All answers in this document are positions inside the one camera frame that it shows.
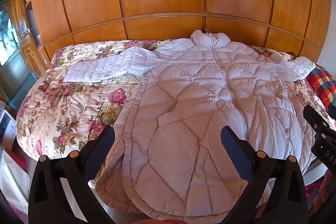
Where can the white quilted puffer jacket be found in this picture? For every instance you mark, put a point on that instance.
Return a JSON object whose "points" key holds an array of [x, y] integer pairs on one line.
{"points": [[189, 98]]}

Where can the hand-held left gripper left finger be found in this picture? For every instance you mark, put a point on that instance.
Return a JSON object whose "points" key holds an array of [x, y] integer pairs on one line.
{"points": [[98, 146]]}

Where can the white plastic bag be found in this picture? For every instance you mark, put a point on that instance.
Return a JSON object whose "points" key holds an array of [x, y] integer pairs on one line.
{"points": [[13, 182]]}

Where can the floral quilted bedspread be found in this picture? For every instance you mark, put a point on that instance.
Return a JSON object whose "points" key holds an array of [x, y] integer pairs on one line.
{"points": [[63, 98]]}

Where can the person's right forearm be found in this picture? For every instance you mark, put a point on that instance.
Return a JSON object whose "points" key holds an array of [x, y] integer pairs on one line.
{"points": [[326, 187]]}

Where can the white box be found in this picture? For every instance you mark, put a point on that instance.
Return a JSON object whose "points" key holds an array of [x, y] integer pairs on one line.
{"points": [[7, 127]]}

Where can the wooden cabinet with glass door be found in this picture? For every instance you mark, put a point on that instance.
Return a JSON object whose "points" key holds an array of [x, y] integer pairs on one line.
{"points": [[15, 43]]}

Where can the multicoloured checked pillow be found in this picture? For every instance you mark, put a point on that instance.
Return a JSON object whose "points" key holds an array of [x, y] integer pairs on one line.
{"points": [[324, 85]]}

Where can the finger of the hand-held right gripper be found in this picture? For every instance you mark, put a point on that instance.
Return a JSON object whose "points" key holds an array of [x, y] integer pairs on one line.
{"points": [[313, 116]]}

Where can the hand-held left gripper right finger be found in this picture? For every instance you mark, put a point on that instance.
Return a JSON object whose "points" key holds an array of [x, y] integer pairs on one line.
{"points": [[235, 148]]}

